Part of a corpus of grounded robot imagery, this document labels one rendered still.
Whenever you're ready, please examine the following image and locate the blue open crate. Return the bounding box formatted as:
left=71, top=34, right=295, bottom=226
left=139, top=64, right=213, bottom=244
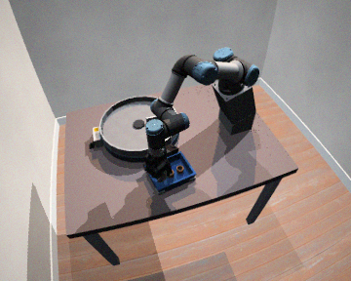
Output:
left=151, top=151, right=195, bottom=195

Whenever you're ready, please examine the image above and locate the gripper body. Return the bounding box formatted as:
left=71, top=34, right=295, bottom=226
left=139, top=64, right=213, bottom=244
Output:
left=143, top=148, right=171, bottom=180

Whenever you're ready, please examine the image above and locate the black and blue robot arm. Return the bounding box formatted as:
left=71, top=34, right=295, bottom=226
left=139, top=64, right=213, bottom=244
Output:
left=145, top=48, right=259, bottom=158

